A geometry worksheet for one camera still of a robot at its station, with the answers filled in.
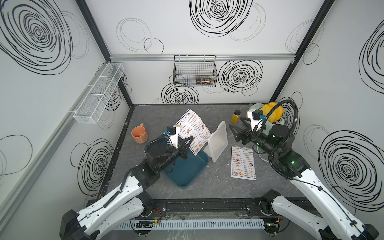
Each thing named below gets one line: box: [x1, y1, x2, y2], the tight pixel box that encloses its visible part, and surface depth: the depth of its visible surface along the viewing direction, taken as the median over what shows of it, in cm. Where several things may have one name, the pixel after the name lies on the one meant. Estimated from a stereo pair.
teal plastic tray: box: [162, 149, 210, 188], surface depth 86 cm
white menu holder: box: [203, 121, 229, 163], surface depth 84 cm
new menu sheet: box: [175, 108, 211, 156], surface depth 70 cm
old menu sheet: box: [230, 145, 257, 181], surface depth 91 cm
